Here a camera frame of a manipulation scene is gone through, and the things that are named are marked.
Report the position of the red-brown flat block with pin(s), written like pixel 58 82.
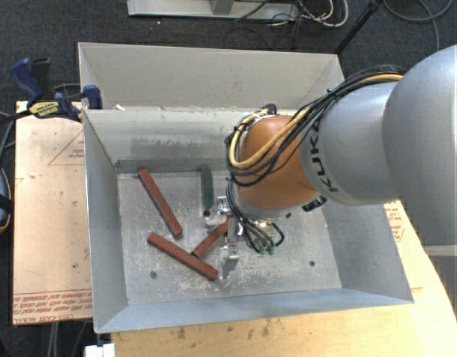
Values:
pixel 182 256
pixel 210 239
pixel 159 201

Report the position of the black cylinder on white bracket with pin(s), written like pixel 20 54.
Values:
pixel 313 204

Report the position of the dark green flat block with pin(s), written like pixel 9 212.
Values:
pixel 207 188
pixel 158 166

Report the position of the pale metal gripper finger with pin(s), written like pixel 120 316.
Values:
pixel 230 264
pixel 218 214

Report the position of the grey metal bin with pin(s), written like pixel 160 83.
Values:
pixel 288 273

